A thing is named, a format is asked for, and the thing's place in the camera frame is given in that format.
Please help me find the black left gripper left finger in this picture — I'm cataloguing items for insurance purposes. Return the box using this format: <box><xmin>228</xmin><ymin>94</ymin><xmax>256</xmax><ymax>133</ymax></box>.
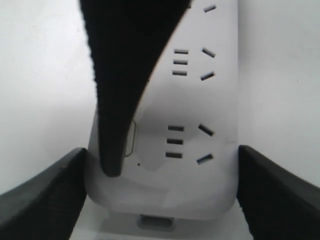
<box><xmin>0</xmin><ymin>148</ymin><xmax>87</xmax><ymax>240</ymax></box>

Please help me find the white five-outlet power strip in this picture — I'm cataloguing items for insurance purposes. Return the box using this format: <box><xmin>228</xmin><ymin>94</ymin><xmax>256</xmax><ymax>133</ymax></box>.
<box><xmin>84</xmin><ymin>0</ymin><xmax>238</xmax><ymax>220</ymax></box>

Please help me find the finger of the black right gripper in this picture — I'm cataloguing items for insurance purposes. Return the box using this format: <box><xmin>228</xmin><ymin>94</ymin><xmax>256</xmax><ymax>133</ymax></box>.
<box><xmin>79</xmin><ymin>0</ymin><xmax>190</xmax><ymax>177</ymax></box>

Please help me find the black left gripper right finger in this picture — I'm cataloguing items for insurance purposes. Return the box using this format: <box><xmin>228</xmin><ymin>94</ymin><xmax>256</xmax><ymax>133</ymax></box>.
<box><xmin>237</xmin><ymin>145</ymin><xmax>320</xmax><ymax>240</ymax></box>

